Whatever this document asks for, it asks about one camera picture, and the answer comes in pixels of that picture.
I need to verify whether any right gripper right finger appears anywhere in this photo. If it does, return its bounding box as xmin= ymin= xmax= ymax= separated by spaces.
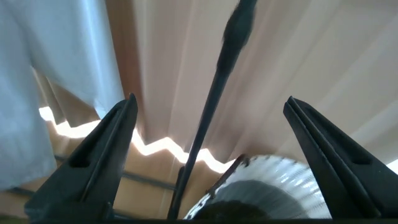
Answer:
xmin=282 ymin=95 xmax=398 ymax=218

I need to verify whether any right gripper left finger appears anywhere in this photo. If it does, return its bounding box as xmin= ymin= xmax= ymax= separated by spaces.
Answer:
xmin=24 ymin=92 xmax=139 ymax=220

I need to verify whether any white laundry basket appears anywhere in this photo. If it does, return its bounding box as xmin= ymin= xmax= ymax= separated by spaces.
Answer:
xmin=183 ymin=154 xmax=332 ymax=220

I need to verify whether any black clothes rack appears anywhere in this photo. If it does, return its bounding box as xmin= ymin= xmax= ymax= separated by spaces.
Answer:
xmin=6 ymin=0 xmax=259 ymax=220

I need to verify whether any beige curtain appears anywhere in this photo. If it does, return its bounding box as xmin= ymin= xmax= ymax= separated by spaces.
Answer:
xmin=30 ymin=0 xmax=398 ymax=175

